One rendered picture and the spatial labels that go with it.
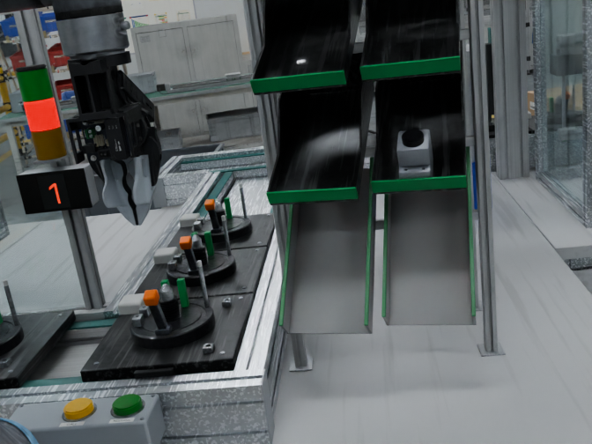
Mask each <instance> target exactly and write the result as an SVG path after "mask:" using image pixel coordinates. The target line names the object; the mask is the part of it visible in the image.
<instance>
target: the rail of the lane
mask: <svg viewBox="0 0 592 444"><path fill-rule="evenodd" d="M134 377H135V379H128V380H118V381H96V382H85V383H74V384H63V385H52V386H41V387H30V388H8V389H0V418H7V419H9V418H10V417H11V415H12V414H13V413H14V411H15V410H16V409H17V408H18V407H19V406H20V405H21V404H30V403H53V402H64V401H72V400H75V399H78V398H82V397H86V398H89V399H98V398H109V397H120V396H124V395H127V394H136V395H139V396H143V395H152V394H157V395H159V400H160V404H161V409H162V413H163V417H164V421H165V426H166V430H165V432H164V434H163V437H162V439H161V441H160V444H272V441H273V434H274V429H275V424H274V418H273V412H272V407H271V401H270V391H269V385H268V380H267V374H266V369H265V368H264V369H263V368H260V369H249V370H238V371H227V372H216V373H205V374H184V375H175V374H174V368H173V367H169V368H159V369H148V370H136V371H135V373H134Z"/></svg>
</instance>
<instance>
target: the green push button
mask: <svg viewBox="0 0 592 444"><path fill-rule="evenodd" d="M142 405H143V404H142V399H141V397H140V396H139V395H136V394H127V395H124V396H120V397H118V398H117V399H116V400H115V401H114V402H113V404H112V408H113V412H114V414H115V415H118V416H126V415H129V414H132V413H134V412H136V411H138V410H139V409H140V408H141V407H142Z"/></svg>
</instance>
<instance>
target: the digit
mask: <svg viewBox="0 0 592 444"><path fill-rule="evenodd" d="M36 177H37V181H38V184H39V188H40V192H41V198H42V202H43V205H44V209H45V210H50V209H58V208H66V207H71V206H70V199H69V195H68V191H67V188H66V184H65V180H64V176H63V174H51V175H43V176H36Z"/></svg>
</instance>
